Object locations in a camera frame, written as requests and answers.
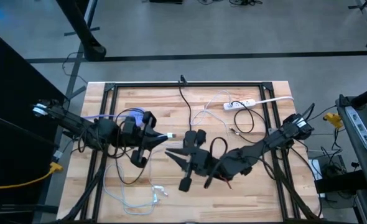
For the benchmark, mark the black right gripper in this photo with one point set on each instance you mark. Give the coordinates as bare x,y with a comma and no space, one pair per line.
203,163

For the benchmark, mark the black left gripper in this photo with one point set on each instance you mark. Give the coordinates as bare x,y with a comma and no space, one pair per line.
140,140

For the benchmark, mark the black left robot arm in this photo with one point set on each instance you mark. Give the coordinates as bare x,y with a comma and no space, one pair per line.
77,126

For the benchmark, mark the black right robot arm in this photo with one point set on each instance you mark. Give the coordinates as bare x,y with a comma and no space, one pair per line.
255,149

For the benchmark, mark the lavender round charger puck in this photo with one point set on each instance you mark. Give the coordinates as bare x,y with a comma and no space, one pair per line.
138,115

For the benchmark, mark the white power strip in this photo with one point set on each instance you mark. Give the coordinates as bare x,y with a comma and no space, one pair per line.
242,104

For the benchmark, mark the grey metal stand pole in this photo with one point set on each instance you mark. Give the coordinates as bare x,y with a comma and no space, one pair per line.
76,62

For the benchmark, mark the black stand pole with base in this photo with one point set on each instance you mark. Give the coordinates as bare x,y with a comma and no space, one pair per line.
84,34

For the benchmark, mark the white floor box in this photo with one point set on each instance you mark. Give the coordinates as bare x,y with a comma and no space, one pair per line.
314,168

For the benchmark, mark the black curtain partition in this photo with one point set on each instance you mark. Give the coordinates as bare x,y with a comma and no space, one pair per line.
9,93

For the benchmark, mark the yellow clamp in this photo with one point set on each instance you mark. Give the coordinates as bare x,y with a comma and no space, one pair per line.
332,118

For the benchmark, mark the grey power strip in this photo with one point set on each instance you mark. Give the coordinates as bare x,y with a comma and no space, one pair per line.
360,129

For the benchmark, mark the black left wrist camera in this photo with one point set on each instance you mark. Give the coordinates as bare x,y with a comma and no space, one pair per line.
129,126

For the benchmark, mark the black aluminium table frame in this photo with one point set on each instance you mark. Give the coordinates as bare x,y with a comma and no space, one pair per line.
221,84

